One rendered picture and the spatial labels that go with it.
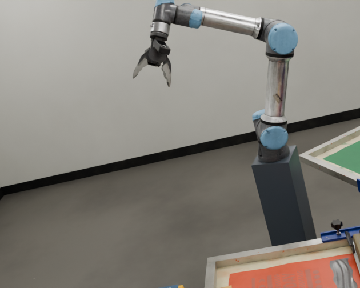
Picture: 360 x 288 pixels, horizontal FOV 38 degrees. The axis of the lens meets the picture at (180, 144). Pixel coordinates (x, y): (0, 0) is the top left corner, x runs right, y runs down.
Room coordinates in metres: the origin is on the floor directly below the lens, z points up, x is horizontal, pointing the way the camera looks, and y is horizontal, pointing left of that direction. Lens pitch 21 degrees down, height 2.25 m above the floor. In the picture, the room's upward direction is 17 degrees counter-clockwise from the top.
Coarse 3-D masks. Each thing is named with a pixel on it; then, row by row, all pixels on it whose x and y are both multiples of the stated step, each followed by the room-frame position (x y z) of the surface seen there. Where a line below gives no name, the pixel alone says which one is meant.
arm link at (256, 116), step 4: (256, 112) 2.26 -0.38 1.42; (260, 112) 2.24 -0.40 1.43; (264, 112) 2.22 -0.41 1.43; (252, 116) 2.24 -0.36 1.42; (256, 116) 2.21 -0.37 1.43; (260, 116) 2.19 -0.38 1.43; (256, 120) 2.21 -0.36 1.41; (256, 124) 2.20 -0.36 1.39; (256, 128) 2.19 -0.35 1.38; (256, 132) 2.23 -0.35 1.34
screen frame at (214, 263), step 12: (312, 240) 1.80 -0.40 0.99; (240, 252) 1.86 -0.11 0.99; (252, 252) 1.84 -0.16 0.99; (264, 252) 1.81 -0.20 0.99; (276, 252) 1.80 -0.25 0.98; (288, 252) 1.79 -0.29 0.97; (300, 252) 1.78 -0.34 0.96; (216, 264) 1.85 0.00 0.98; (228, 264) 1.84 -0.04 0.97; (240, 264) 1.83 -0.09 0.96; (216, 276) 1.79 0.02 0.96
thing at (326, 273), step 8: (336, 256) 1.70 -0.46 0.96; (344, 256) 1.68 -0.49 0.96; (352, 256) 1.67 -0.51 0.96; (288, 264) 1.74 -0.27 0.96; (296, 264) 1.72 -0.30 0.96; (304, 264) 1.71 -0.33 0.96; (312, 264) 1.69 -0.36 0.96; (320, 264) 1.68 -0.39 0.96; (328, 264) 1.66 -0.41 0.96; (352, 264) 1.62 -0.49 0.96; (240, 272) 1.78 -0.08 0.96; (248, 272) 1.76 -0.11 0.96; (256, 272) 1.75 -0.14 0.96; (264, 272) 1.73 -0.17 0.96; (272, 272) 1.72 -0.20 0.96; (280, 272) 1.70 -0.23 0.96; (288, 272) 1.69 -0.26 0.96; (320, 272) 1.63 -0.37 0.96; (328, 272) 1.62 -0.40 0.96; (232, 280) 1.75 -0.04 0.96; (240, 280) 1.73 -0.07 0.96; (248, 280) 1.72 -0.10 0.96; (328, 280) 1.58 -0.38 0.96
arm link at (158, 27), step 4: (152, 24) 2.11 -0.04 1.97; (156, 24) 2.08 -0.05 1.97; (160, 24) 2.07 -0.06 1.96; (164, 24) 2.08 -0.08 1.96; (152, 28) 2.09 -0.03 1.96; (156, 28) 2.07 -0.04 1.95; (160, 28) 2.07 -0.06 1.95; (164, 28) 2.07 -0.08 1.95; (168, 28) 2.08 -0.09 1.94; (152, 32) 2.09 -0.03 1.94; (156, 32) 2.07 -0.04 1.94; (160, 32) 2.07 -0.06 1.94; (164, 32) 2.06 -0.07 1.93; (168, 32) 2.08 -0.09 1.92; (168, 36) 2.10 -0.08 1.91
